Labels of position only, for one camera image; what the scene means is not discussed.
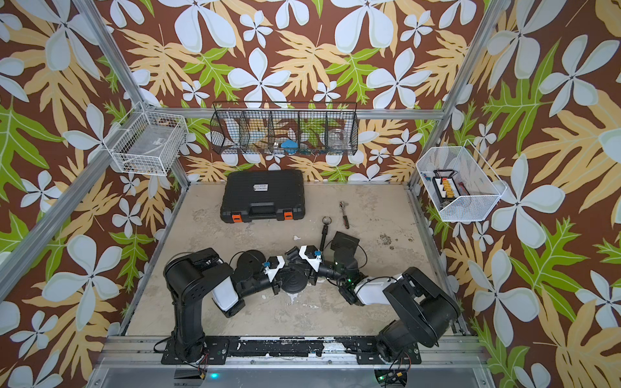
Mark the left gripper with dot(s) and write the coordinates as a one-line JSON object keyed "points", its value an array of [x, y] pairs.
{"points": [[274, 283]]}

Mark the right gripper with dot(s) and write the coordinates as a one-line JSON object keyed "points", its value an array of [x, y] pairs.
{"points": [[313, 272]]}

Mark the black stand pole with clip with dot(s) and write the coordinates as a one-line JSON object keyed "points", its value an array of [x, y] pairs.
{"points": [[292, 256]]}

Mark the black round base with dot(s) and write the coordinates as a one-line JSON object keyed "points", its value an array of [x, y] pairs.
{"points": [[293, 280], [250, 263]]}

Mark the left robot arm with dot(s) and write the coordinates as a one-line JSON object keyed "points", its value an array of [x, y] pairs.
{"points": [[199, 274]]}

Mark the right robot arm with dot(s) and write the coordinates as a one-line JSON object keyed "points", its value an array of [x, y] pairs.
{"points": [[424, 309]]}

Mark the black phone holder plate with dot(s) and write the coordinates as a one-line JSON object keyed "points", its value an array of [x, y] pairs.
{"points": [[344, 241]]}

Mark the black plastic tool case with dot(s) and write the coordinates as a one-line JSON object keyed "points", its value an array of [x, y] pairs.
{"points": [[263, 195]]}

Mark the blue object in basket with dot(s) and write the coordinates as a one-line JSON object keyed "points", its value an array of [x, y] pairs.
{"points": [[290, 146]]}

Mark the screw box in basket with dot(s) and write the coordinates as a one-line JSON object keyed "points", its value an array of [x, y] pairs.
{"points": [[445, 185]]}

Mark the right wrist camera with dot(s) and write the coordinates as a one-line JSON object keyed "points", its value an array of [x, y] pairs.
{"points": [[312, 256]]}

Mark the red handled ratchet wrench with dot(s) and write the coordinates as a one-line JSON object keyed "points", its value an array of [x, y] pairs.
{"points": [[344, 214]]}

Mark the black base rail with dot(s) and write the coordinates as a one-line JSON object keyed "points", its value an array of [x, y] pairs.
{"points": [[291, 348]]}

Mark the black wire basket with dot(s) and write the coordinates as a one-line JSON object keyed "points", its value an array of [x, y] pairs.
{"points": [[319, 128]]}

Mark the white wire basket right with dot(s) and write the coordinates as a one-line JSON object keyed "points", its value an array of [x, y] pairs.
{"points": [[480, 186]]}

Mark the white wire basket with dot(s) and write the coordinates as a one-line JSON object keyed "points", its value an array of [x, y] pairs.
{"points": [[147, 141], [480, 186]]}

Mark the white wire basket left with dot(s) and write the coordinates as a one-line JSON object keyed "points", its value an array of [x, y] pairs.
{"points": [[147, 141]]}

